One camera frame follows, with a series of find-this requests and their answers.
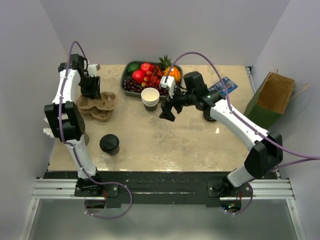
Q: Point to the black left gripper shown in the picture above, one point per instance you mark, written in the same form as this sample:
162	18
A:
94	91

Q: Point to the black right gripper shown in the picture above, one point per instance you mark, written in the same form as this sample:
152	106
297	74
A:
166	113

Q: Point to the pulp cup carrier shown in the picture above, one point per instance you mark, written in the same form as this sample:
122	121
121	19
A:
106	103

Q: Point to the black plastic cup lid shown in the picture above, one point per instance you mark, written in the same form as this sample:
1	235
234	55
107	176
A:
109	141

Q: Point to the black paper coffee cup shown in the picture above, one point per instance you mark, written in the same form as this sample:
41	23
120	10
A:
111	151

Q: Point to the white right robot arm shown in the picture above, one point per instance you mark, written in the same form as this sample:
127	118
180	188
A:
264	148

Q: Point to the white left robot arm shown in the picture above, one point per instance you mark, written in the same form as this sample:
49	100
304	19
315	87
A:
65	120

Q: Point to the stack of pulp carriers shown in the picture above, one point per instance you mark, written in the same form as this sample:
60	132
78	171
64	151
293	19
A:
97	114

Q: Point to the stack of paper cups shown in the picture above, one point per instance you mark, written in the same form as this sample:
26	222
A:
150	98

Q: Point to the red lychee bunch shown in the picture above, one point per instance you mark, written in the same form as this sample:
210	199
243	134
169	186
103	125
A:
152	79

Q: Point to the dark purple grape bunch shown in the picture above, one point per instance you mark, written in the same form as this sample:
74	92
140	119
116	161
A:
131	85

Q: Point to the stack of black lids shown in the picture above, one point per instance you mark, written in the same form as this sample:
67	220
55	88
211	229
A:
207	116

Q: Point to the dark grey fruit tray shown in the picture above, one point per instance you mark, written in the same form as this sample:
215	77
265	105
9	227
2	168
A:
126	75

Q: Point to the orange pineapple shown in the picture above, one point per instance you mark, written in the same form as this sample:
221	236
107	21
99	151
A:
175	72

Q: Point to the red apple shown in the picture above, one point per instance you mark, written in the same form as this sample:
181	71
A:
138	76
147	67

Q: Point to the green lime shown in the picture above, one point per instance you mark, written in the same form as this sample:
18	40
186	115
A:
133	67

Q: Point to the white wrapped straws bundle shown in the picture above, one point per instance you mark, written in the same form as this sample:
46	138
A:
47	130

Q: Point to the blue card packet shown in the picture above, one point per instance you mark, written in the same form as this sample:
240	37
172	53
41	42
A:
229	84

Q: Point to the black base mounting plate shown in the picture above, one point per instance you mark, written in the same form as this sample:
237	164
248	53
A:
155	187

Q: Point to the brown and green paper bag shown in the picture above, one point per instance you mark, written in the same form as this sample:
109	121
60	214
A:
271	99

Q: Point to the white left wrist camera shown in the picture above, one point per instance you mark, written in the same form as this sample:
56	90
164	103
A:
93	69

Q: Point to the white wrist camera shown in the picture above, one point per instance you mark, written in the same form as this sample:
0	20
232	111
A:
93	69
168	83

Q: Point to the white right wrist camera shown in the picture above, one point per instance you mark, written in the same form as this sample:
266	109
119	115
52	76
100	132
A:
168	83

